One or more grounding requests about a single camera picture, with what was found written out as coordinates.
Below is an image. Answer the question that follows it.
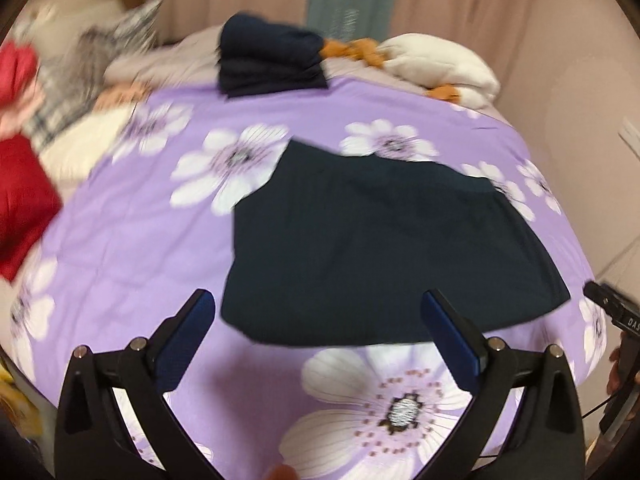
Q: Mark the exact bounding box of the lower red puffer jacket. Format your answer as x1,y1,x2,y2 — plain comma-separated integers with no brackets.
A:
1,134,63,282

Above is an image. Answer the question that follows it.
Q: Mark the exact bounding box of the purple floral bed sheet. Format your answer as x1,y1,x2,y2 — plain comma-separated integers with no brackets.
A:
12,79,606,479

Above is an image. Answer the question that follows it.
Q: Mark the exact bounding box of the light grey folded blanket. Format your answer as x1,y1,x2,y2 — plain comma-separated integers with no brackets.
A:
104,25,222,89

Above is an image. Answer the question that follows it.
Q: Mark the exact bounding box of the grey plaid pillow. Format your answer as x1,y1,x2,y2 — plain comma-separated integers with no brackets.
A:
23,0,163,153

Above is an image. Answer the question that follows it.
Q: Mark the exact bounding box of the person's right hand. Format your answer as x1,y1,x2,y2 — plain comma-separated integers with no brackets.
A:
606,347,624,396

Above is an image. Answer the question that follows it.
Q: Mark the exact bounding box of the red puffer jacket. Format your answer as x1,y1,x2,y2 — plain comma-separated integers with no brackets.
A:
1,41,44,134
1,134,63,282

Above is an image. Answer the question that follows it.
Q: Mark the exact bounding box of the upper red puffer jacket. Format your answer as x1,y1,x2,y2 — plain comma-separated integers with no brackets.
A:
1,41,44,134

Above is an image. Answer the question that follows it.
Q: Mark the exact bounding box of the white plush duck toy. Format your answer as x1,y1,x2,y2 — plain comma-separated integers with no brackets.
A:
320,32,501,110

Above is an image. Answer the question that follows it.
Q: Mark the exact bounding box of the pink pleated curtain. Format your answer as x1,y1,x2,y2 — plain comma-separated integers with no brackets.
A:
160,0,639,100

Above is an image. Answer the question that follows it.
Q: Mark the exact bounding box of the dark navy jacket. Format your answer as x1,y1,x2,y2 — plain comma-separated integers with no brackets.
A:
221,141,570,347

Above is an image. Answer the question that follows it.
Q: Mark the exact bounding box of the folded dark navy garment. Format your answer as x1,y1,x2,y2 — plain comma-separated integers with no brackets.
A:
218,13,329,99

